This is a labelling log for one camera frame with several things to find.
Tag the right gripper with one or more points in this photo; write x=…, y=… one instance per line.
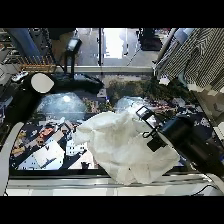
x=156, y=142

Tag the white garment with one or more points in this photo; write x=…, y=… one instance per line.
x=126, y=150

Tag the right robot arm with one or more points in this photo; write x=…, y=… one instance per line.
x=190, y=140

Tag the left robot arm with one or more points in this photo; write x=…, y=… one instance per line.
x=20, y=100

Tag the pale patterned garment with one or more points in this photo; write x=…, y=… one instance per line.
x=211, y=106

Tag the striped shirt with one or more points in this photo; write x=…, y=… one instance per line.
x=200, y=53

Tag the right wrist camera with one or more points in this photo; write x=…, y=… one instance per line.
x=146, y=116

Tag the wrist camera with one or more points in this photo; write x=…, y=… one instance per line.
x=146, y=116
x=73, y=46

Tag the silver frame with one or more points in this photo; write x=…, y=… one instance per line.
x=66, y=187

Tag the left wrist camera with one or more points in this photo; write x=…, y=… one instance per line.
x=73, y=46

